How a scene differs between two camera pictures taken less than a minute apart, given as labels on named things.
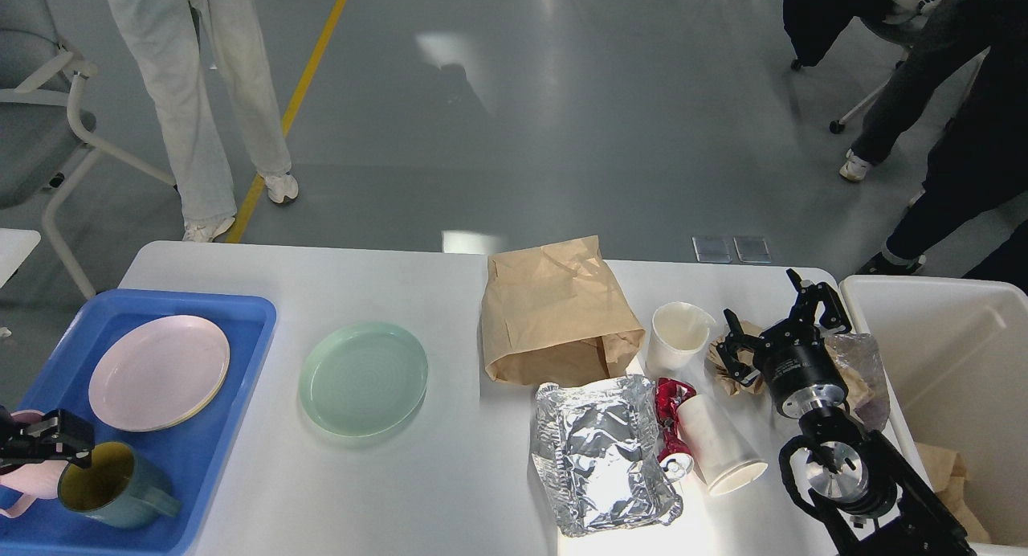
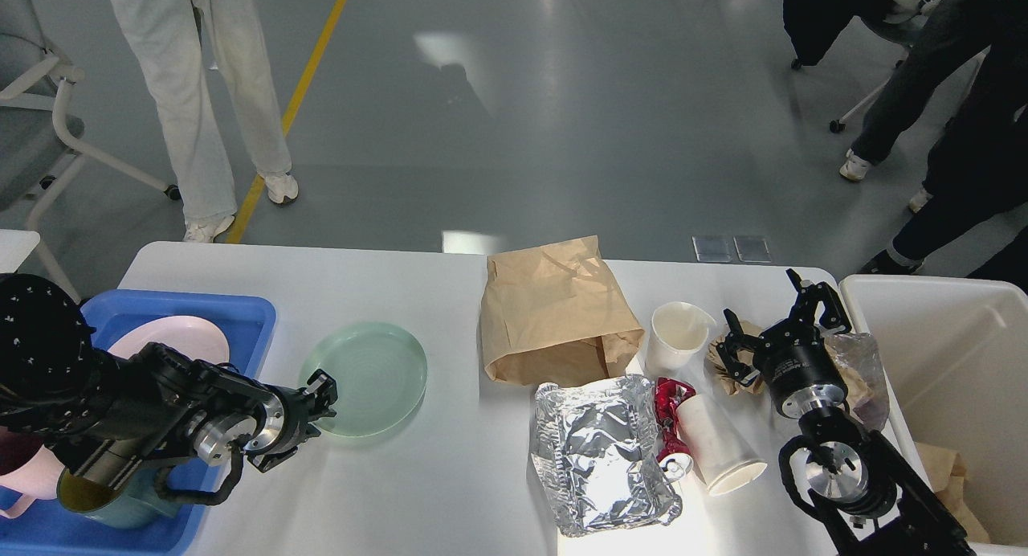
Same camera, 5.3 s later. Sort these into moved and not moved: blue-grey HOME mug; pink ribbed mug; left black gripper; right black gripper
Moved: left black gripper
Not moved: pink ribbed mug; blue-grey HOME mug; right black gripper
